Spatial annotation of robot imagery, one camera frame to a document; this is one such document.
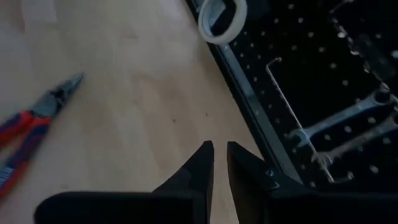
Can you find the white tape roll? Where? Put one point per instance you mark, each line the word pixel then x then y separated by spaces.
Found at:
pixel 217 39

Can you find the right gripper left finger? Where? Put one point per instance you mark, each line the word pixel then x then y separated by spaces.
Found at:
pixel 155 208

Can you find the black peg board cart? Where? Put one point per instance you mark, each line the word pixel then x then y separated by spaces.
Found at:
pixel 311 77

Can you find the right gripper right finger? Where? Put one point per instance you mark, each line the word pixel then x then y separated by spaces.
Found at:
pixel 295 208

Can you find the small black bit holder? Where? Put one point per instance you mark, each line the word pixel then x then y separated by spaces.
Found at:
pixel 367 53

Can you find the silver combination wrench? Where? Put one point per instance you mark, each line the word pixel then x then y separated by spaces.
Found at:
pixel 357 141
pixel 342 116

